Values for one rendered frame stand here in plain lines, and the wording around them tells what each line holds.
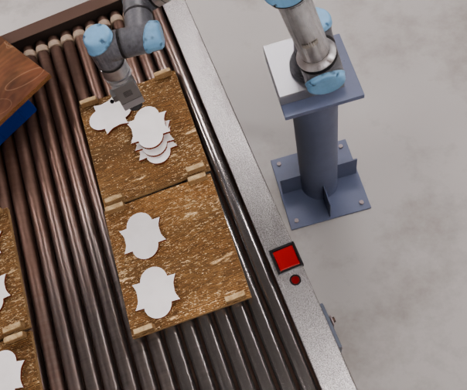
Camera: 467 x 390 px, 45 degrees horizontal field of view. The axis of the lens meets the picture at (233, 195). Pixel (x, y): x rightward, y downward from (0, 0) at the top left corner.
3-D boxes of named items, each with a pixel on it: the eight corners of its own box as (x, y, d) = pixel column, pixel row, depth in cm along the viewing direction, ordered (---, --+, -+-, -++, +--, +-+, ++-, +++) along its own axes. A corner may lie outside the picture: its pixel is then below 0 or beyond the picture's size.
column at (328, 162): (345, 139, 275) (349, 16, 197) (371, 208, 259) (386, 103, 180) (270, 161, 277) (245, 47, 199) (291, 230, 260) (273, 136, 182)
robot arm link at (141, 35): (155, 1, 142) (113, 11, 143) (159, 35, 137) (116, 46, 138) (163, 22, 149) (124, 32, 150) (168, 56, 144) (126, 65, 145)
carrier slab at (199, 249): (211, 175, 174) (209, 172, 173) (252, 298, 156) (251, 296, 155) (105, 213, 175) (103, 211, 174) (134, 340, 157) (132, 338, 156)
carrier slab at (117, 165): (175, 72, 193) (174, 70, 192) (210, 170, 175) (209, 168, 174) (80, 108, 193) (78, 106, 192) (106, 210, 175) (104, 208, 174)
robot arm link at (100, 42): (114, 41, 137) (80, 49, 137) (128, 69, 146) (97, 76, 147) (111, 17, 140) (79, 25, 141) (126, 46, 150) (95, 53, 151)
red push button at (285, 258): (292, 246, 161) (291, 244, 160) (300, 265, 159) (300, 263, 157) (272, 254, 161) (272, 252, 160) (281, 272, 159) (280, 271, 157)
